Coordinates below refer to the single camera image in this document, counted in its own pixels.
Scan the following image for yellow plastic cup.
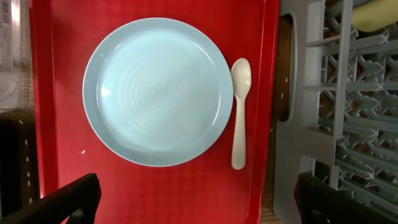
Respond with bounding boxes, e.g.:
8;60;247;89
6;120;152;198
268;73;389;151
352;0;397;32

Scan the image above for clear plastic bin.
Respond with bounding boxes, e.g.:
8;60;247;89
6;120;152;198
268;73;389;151
1;0;22;112

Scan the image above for black plastic tray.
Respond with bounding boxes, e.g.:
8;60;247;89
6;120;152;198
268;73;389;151
1;109;40;218

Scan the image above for grey dishwasher rack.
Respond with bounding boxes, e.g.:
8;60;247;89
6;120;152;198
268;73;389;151
274;0;397;223

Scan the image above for large light blue plate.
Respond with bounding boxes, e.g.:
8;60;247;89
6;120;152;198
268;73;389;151
82;17;233;167

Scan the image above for white plastic spoon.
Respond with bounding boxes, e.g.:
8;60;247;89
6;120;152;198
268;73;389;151
231;58;251;170

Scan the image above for red serving tray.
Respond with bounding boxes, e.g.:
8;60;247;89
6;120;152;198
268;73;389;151
29;0;280;223

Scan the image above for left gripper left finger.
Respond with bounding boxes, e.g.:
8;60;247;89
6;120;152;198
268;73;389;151
1;173;101;224

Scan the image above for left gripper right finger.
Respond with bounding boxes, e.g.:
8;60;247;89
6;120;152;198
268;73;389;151
295;174;397;224

